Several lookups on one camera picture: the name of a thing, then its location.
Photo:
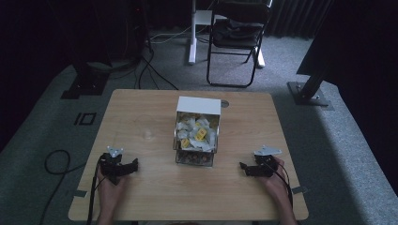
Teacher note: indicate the pile of white yellow packets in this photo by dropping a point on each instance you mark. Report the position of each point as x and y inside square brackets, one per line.
[196, 132]

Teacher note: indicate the grey tape strip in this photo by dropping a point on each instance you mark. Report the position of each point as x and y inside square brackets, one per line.
[299, 190]
[80, 193]

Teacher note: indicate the person's right hand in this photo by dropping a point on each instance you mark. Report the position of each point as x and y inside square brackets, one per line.
[275, 182]

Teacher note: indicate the clear drawer box white top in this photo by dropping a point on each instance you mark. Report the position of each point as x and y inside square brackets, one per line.
[197, 131]

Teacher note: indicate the pile of dark brown capsules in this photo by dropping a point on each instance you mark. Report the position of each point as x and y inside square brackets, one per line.
[194, 156]

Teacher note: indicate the white desk frame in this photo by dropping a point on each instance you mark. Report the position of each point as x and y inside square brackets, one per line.
[195, 34]

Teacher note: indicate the round grey table grommet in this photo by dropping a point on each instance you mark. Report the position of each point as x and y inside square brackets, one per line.
[224, 103]

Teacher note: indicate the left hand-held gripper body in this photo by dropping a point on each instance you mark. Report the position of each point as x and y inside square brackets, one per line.
[112, 165]

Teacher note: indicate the black folding chair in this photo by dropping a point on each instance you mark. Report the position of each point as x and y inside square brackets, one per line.
[237, 40]

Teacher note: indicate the black stand with base plate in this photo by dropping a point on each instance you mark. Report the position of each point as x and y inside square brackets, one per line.
[86, 82]

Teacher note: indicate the black metal stand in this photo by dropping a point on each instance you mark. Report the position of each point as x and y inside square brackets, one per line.
[309, 90]

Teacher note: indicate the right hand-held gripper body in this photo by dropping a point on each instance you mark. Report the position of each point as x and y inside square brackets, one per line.
[264, 164]

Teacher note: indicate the dark curtain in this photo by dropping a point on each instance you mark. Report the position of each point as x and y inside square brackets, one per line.
[294, 15]

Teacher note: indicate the person's left hand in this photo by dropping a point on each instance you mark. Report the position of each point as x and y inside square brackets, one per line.
[110, 189]

